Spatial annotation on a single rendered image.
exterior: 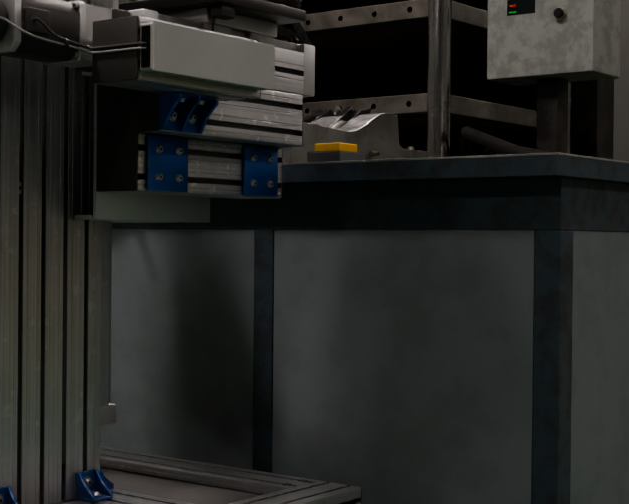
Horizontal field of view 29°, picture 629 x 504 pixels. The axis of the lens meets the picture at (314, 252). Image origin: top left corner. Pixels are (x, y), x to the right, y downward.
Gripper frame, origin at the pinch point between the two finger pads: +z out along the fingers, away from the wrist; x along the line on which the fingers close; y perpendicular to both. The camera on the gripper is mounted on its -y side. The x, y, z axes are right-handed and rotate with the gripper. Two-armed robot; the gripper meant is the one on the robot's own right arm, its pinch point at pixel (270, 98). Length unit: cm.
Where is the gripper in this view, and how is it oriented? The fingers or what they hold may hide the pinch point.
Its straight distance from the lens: 256.3
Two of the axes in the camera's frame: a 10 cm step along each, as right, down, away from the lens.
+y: -6.0, -1.4, -7.9
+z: -2.0, 9.8, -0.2
